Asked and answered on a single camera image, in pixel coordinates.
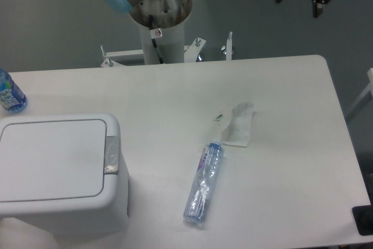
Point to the crumpled white tissue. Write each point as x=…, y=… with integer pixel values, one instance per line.
x=235, y=125

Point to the grey lid push button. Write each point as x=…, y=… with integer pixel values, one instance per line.
x=111, y=156

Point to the white trash can lid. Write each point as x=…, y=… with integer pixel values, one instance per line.
x=52, y=160

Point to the white plastic trash can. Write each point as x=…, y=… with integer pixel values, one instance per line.
x=107, y=212

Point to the empty clear plastic bottle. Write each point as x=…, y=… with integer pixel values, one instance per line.
x=203, y=185

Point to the black clamp on table edge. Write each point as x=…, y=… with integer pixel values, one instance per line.
x=363, y=219

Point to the blue labelled water bottle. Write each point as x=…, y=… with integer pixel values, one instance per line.
x=13, y=100

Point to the white frame at right edge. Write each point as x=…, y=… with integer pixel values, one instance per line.
x=360, y=101

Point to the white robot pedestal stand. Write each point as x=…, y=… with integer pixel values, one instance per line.
x=161, y=25

